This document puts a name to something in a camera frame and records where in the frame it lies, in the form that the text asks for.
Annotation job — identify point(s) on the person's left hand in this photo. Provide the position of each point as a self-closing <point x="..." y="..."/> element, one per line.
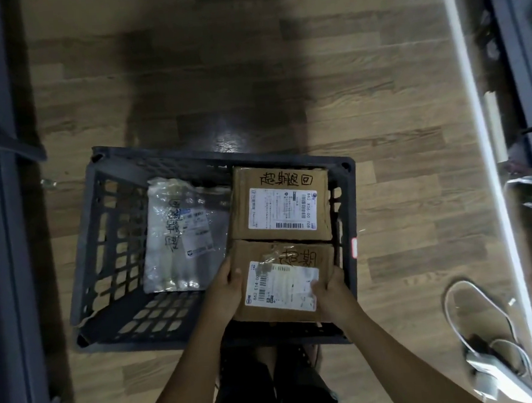
<point x="227" y="296"/>

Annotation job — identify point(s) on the person's right hand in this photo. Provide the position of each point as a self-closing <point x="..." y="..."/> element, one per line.
<point x="337" y="305"/>

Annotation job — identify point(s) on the white bubble mailer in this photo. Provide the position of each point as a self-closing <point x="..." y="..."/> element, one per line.
<point x="184" y="258"/>

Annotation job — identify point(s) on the small cardboard box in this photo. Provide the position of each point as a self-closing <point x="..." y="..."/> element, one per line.
<point x="287" y="251"/>
<point x="246" y="178"/>

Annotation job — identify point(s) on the dark grey plastic crate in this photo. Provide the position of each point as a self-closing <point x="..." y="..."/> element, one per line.
<point x="110" y="159"/>

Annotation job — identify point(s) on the dark grey metal shelving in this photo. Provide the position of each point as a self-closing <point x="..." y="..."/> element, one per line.
<point x="5" y="269"/>

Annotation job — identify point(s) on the person's right forearm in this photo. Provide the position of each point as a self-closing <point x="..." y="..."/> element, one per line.
<point x="406" y="370"/>

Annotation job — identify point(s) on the person's left forearm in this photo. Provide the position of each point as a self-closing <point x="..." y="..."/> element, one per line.
<point x="187" y="379"/>

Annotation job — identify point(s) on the person's dark shorts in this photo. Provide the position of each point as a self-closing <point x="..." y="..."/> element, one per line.
<point x="295" y="386"/>

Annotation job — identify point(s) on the white power strip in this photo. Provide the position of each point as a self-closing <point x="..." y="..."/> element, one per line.
<point x="492" y="367"/>

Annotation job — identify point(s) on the small white scrap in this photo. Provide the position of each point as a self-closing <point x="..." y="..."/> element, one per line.
<point x="48" y="182"/>

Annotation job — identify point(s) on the white plastic strip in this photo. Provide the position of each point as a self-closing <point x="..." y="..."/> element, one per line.
<point x="495" y="126"/>

